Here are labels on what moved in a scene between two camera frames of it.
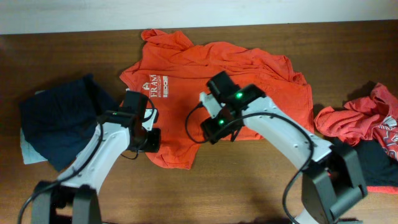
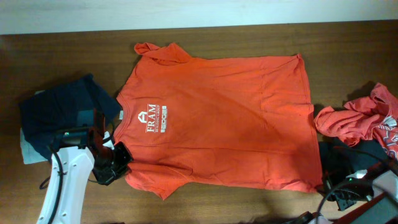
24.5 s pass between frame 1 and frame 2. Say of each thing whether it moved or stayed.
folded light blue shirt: stayed
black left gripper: moved
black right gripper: moved
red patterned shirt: stayed
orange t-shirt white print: moved
